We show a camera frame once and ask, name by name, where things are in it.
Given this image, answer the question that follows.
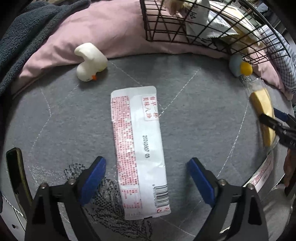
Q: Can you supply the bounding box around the bagged toast slice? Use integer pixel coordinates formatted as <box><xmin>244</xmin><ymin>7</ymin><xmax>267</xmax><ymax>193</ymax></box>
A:
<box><xmin>164</xmin><ymin>0</ymin><xmax>192</xmax><ymax>15</ymax></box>
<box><xmin>209</xmin><ymin>1</ymin><xmax>264</xmax><ymax>53</ymax></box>
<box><xmin>249</xmin><ymin>88</ymin><xmax>275</xmax><ymax>147</ymax></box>

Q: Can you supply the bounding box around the long white red snack packet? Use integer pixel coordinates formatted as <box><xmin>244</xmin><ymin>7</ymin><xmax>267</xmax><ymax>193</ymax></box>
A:
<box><xmin>110</xmin><ymin>86</ymin><xmax>171</xmax><ymax>220</ymax></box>

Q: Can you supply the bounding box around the small snack packet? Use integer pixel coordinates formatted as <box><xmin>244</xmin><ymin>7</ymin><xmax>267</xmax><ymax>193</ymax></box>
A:
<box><xmin>187</xmin><ymin>1</ymin><xmax>237</xmax><ymax>39</ymax></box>

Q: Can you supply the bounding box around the white rubber duck toy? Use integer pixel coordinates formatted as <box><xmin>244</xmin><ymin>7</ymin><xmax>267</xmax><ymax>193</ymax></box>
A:
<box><xmin>74</xmin><ymin>43</ymin><xmax>108</xmax><ymax>82</ymax></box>

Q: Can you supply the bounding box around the white red sachet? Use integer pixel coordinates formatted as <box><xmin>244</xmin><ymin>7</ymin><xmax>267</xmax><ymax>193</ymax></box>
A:
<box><xmin>243</xmin><ymin>151</ymin><xmax>274</xmax><ymax>192</ymax></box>

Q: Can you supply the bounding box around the bagged toast slice top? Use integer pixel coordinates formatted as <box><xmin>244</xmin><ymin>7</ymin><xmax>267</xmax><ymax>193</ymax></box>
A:
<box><xmin>164</xmin><ymin>0</ymin><xmax>192</xmax><ymax>15</ymax></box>

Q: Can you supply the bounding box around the blue checkered pillow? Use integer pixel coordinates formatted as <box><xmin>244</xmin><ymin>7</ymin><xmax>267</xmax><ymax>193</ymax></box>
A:
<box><xmin>259</xmin><ymin>25</ymin><xmax>295</xmax><ymax>94</ymax></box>

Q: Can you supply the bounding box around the black smartphone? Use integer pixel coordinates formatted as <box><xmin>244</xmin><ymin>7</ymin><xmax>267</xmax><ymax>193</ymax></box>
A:
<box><xmin>6</xmin><ymin>147</ymin><xmax>33</xmax><ymax>220</ymax></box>

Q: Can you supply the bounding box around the pink quilt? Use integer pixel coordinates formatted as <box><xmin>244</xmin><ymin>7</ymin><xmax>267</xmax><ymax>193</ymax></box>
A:
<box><xmin>11</xmin><ymin>0</ymin><xmax>295</xmax><ymax>100</ymax></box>

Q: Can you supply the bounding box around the dark teal fleece blanket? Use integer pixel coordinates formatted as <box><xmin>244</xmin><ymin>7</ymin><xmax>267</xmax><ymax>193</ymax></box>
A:
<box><xmin>1</xmin><ymin>1</ymin><xmax>91</xmax><ymax>93</ymax></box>

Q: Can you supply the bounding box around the black wire basket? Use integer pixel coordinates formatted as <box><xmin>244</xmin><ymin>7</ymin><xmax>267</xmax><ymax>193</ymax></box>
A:
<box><xmin>140</xmin><ymin>1</ymin><xmax>292</xmax><ymax>65</ymax></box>

